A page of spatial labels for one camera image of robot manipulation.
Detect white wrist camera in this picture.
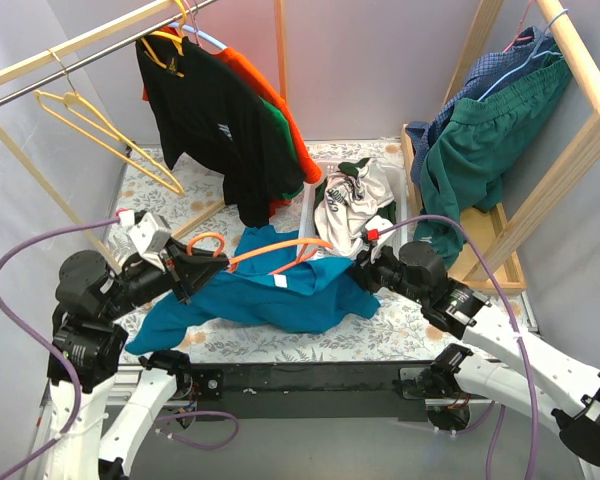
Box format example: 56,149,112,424
362,229,386,263
117,209,171,272

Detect floral table cloth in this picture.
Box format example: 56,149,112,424
99,139,538,365

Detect dark yellow plastic hanger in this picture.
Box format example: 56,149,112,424
141,0,188,78

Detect blue t shirt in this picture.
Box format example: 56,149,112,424
125,246,380,356

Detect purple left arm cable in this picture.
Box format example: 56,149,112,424
0,213,131,480

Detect blue checkered shorts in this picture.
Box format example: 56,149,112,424
405,27,556,186

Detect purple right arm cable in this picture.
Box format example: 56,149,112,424
374,214,539,480

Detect pink wire hanger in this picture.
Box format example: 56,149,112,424
504,0,537,53

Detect orange t shirt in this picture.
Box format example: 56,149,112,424
140,26,322,209

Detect wooden clothes rack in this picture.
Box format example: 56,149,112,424
0,0,291,271
399,0,600,296

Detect green and white t shirt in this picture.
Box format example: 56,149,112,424
313,157,396,257

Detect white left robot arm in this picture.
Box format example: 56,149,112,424
43,239,229,479

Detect white plastic basket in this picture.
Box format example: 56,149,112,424
298,158,409,252

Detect teal green shorts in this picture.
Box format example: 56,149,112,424
412,45,576,269

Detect orange plastic hanger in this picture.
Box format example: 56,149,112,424
186,232,332,275

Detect light blue wire hanger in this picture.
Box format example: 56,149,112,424
477,8,569,102

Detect wooden clothes rack left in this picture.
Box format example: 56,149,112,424
0,0,291,271

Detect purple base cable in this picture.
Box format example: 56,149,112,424
152,403,240,450

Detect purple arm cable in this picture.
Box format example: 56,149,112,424
374,214,539,480
0,213,131,480

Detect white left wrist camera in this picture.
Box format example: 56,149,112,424
117,209,171,272

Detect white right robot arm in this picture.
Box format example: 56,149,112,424
351,242,600,467

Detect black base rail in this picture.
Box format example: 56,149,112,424
179,357,486,424

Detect wooden clothes rack right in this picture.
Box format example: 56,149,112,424
399,0,600,296

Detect metal hanging rod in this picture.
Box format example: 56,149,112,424
0,0,218,109

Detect black t shirt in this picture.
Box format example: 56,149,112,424
133,30,305,228

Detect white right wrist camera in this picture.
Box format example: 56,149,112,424
362,229,386,263

